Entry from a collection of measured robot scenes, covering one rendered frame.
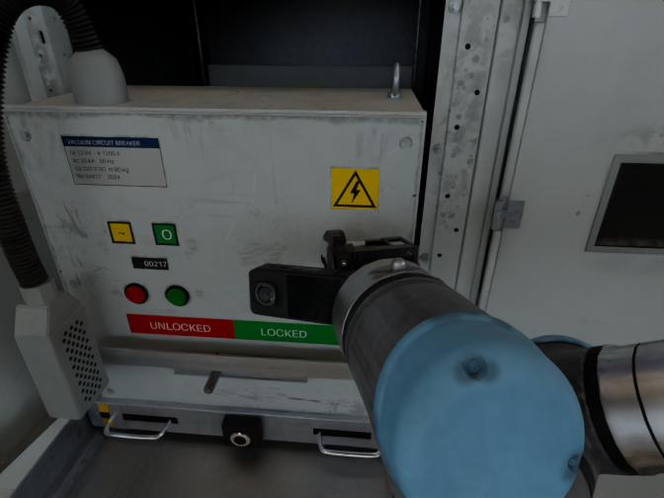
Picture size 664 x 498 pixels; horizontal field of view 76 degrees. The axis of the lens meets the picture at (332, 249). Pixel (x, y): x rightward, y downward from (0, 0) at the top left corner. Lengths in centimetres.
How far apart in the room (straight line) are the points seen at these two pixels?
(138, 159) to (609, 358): 51
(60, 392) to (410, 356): 54
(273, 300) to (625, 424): 27
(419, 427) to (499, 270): 60
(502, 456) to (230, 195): 42
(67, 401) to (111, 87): 41
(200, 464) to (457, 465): 63
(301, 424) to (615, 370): 50
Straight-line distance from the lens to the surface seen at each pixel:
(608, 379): 36
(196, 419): 79
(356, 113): 48
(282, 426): 75
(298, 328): 62
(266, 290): 39
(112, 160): 59
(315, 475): 76
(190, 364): 66
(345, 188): 51
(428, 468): 20
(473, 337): 20
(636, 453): 36
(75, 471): 86
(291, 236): 54
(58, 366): 64
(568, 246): 79
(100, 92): 61
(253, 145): 51
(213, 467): 79
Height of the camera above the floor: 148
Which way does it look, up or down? 28 degrees down
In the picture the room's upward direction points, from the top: straight up
